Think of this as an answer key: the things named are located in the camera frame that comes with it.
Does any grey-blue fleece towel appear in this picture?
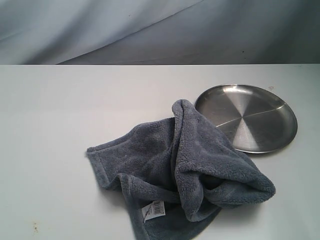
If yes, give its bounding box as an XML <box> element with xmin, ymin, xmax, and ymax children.
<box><xmin>86</xmin><ymin>99</ymin><xmax>276</xmax><ymax>240</ymax></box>

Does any white barcode label tag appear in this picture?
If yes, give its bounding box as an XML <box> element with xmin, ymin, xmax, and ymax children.
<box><xmin>141</xmin><ymin>200</ymin><xmax>166</xmax><ymax>222</ymax></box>

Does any round stainless steel plate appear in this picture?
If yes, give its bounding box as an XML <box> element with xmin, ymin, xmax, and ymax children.
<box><xmin>194</xmin><ymin>84</ymin><xmax>298</xmax><ymax>154</ymax></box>

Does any grey backdrop cloth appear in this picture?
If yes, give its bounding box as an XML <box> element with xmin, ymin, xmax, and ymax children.
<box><xmin>0</xmin><ymin>0</ymin><xmax>320</xmax><ymax>65</ymax></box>

